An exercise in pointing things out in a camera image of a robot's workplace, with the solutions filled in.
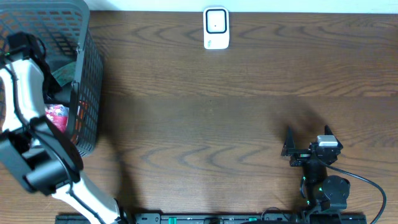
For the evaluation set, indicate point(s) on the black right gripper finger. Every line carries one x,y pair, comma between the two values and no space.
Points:
327,130
289,140

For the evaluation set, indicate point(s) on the purple red tissue pack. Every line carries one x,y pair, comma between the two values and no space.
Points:
58,114

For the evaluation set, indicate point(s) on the grey plastic mesh basket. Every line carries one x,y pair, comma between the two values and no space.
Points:
62,28

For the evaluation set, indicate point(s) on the white barcode scanner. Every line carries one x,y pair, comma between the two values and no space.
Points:
216,33

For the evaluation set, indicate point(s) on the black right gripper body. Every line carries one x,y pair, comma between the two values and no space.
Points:
305,152

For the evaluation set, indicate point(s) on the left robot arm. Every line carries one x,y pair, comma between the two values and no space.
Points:
39,156

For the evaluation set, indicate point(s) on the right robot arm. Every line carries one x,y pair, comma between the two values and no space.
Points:
325,194

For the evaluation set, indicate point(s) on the teal snack wrapper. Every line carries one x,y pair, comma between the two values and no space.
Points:
65,74

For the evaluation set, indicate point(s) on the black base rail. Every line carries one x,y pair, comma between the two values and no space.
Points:
155,218

